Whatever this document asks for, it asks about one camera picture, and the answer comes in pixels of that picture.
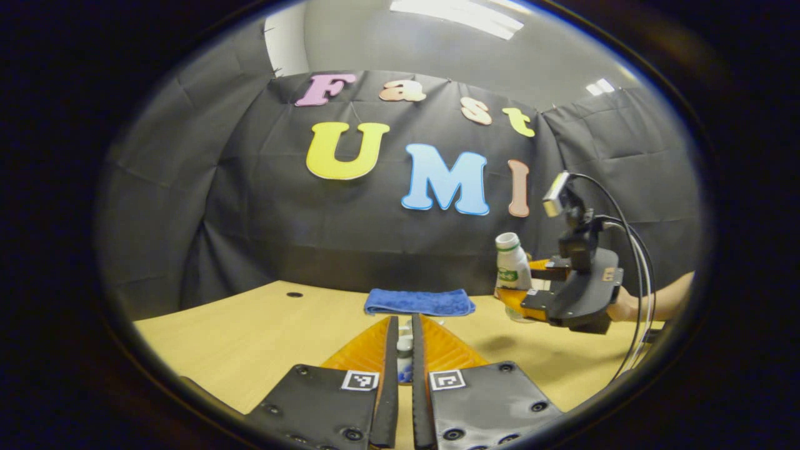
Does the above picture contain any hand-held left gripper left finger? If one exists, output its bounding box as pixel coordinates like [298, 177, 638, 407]
[247, 316, 401, 450]

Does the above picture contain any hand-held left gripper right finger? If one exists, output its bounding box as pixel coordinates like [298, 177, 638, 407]
[411, 314, 566, 450]

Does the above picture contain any white water bottle green label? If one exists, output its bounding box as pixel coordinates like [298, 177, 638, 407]
[495, 232, 534, 323]

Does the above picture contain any blue folded towel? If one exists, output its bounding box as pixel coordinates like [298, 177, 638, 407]
[364, 288, 476, 318]

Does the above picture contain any long ceiling light panel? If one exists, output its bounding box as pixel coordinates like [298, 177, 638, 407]
[390, 0, 525, 40]

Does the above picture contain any thin black cable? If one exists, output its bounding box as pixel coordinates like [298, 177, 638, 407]
[596, 216, 658, 357]
[571, 173, 647, 383]

